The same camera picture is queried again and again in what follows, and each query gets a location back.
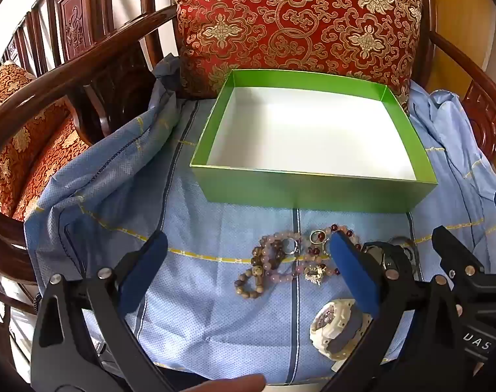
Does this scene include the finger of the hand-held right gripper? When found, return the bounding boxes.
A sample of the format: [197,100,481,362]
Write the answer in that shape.
[431,225,490,291]

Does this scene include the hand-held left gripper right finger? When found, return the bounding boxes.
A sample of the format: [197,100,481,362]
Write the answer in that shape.
[328,231,469,392]

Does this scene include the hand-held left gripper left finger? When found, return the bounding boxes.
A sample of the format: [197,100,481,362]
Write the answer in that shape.
[29,230,179,392]

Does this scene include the black wrist watch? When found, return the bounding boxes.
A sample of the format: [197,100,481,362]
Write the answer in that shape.
[362,242,397,271]

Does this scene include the white wrist watch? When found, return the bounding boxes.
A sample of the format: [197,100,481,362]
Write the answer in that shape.
[309,299,373,362]

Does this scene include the crystal brooch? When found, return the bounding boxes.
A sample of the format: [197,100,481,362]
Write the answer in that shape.
[304,265,328,286]

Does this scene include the red bead bracelet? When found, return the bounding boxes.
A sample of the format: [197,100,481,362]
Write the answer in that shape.
[301,224,363,278]

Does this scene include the pink bead bracelet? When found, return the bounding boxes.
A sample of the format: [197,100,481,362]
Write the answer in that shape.
[260,231,310,284]

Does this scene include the green cardboard box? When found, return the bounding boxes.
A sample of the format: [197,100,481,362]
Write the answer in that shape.
[189,69,438,214]

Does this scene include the wooden bead bracelet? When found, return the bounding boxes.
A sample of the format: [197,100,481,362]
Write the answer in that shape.
[233,245,285,301]

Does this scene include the blue checked cloth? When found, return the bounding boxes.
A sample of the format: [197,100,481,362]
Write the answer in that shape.
[24,55,496,386]

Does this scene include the orange red patterned cushion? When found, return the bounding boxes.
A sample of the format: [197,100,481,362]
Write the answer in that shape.
[0,61,89,221]

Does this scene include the dark wooden armchair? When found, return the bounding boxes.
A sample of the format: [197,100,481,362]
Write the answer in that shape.
[0,0,496,335]

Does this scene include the red gold patterned cushion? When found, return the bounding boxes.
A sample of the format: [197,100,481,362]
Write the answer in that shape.
[169,0,424,113]

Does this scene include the carved wooden chair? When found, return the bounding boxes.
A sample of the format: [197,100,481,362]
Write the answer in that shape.
[0,0,114,78]

